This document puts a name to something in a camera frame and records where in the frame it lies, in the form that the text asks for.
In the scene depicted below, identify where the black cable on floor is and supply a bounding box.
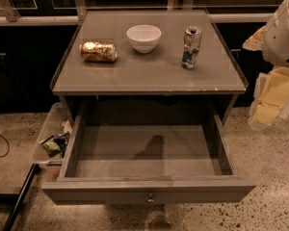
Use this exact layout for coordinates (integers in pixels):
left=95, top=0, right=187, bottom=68
left=0, top=127, right=11, bottom=158

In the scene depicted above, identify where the white ceramic bowl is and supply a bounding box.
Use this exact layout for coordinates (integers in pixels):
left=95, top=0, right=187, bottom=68
left=126, top=24, right=162, bottom=54

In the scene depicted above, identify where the dark blue snack bag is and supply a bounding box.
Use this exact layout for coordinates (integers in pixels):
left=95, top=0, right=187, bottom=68
left=54, top=132, right=70, bottom=156

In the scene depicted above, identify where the black floor rail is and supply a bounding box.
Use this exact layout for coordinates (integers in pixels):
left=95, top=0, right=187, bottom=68
left=2, top=164, right=40, bottom=231

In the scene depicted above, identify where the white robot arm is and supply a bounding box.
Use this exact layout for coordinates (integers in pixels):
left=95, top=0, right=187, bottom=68
left=243, top=0, right=289, bottom=131

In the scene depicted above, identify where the grey top drawer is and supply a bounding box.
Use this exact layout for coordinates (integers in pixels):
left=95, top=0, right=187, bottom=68
left=42, top=100, right=255, bottom=205

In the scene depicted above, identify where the blue silver upright can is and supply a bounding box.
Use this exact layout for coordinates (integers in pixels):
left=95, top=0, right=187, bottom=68
left=181, top=26, right=202, bottom=70

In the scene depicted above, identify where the gold crushed soda can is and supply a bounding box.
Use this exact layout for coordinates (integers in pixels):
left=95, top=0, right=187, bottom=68
left=80, top=40, right=118, bottom=63

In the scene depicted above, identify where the grey drawer cabinet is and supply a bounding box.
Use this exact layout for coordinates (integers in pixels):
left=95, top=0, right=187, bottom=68
left=49, top=10, right=250, bottom=127

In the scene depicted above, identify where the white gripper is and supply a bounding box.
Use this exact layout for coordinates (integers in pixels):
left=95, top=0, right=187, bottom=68
left=243, top=0, right=289, bottom=131

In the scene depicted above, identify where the clear plastic bin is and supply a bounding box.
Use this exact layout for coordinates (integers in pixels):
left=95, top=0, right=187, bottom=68
left=33, top=103, right=72, bottom=165

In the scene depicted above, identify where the green snack bag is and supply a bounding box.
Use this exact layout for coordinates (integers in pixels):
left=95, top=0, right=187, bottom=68
left=40, top=137, right=61, bottom=158

